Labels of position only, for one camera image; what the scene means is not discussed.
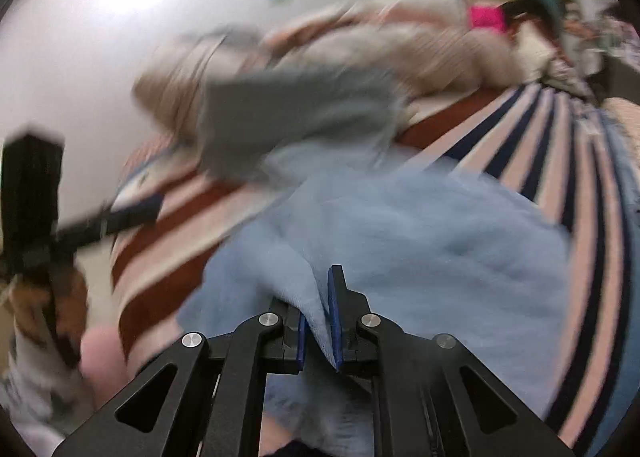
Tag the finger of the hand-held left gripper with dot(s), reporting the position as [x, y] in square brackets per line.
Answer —
[135, 212]

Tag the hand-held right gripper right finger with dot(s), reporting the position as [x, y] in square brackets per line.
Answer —
[334, 317]

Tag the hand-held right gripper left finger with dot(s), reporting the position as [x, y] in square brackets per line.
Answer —
[301, 342]

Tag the light blue denim pants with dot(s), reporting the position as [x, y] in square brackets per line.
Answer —
[425, 247]

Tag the person's left hand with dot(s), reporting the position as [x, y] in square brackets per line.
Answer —
[72, 292]

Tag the grey cloth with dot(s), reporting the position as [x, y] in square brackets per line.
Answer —
[300, 112]

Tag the striped printed blanket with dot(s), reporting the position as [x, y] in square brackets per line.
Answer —
[550, 147]

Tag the crumpled beige checked duvet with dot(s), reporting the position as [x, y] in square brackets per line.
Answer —
[450, 57]

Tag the white puffer jacket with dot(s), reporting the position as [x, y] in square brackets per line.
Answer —
[535, 49]

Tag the pink shopping bag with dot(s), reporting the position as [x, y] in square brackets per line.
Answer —
[486, 18]

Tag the cluttered dressing desk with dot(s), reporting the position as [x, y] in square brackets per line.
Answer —
[595, 32]

